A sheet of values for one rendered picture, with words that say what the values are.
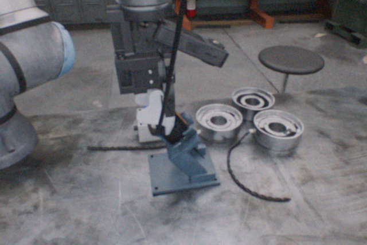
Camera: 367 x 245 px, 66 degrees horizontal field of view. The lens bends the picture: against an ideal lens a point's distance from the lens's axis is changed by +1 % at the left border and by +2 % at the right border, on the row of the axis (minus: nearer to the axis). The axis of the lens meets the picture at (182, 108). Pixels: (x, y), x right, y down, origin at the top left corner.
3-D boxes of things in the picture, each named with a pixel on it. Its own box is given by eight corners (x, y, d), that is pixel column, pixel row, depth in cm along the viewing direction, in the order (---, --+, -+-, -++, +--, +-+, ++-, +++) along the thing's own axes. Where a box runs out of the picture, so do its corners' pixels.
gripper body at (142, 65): (120, 76, 46) (107, -1, 40) (172, 70, 48) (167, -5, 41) (121, 100, 40) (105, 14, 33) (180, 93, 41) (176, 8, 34)
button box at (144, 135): (167, 120, 69) (166, 104, 67) (170, 139, 64) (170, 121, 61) (133, 124, 68) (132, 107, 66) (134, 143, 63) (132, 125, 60)
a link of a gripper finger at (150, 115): (139, 137, 48) (132, 87, 43) (174, 132, 48) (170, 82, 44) (140, 147, 45) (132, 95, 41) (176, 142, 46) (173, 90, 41)
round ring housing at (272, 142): (290, 123, 69) (293, 109, 66) (307, 152, 60) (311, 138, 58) (246, 123, 69) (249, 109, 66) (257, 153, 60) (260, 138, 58)
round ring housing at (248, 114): (269, 127, 67) (272, 112, 65) (226, 117, 70) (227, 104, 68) (273, 104, 76) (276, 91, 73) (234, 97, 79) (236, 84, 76)
